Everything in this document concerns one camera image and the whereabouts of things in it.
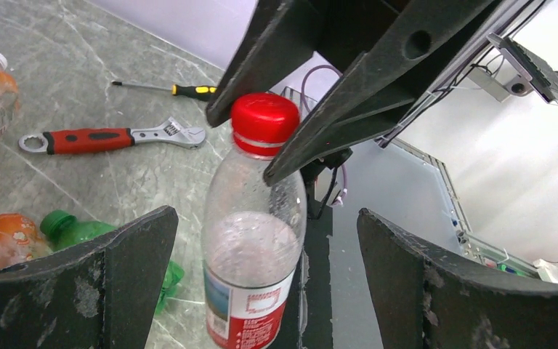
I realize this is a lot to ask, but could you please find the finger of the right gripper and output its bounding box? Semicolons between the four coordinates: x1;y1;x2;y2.
264;1;499;185
206;0;328;127

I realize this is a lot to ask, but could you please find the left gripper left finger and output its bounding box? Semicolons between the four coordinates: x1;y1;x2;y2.
0;206;179;348

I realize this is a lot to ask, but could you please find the yellow black screwdriver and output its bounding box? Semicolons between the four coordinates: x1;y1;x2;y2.
111;81;217;102

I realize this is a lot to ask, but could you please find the adjustable wrench red handle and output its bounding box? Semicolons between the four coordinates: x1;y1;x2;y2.
18;118;206;155

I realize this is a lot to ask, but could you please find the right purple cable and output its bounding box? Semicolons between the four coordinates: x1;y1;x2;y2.
300;65;348;208

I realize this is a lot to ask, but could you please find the green plastic bottle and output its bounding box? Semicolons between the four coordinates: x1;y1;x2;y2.
40;209;185;315

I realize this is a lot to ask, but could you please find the orange tea bottle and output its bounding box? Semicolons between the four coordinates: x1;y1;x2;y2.
0;212;52;270

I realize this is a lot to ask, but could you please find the red label cola bottle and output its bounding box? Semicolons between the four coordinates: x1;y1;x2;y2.
201;92;307;348

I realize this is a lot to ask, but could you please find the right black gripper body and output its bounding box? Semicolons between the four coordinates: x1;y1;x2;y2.
316;0;405;72

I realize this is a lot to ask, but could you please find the black base frame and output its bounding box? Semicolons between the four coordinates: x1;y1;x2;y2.
270;207;333;349

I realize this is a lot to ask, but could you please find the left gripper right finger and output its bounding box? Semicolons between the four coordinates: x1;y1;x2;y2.
357;208;558;348

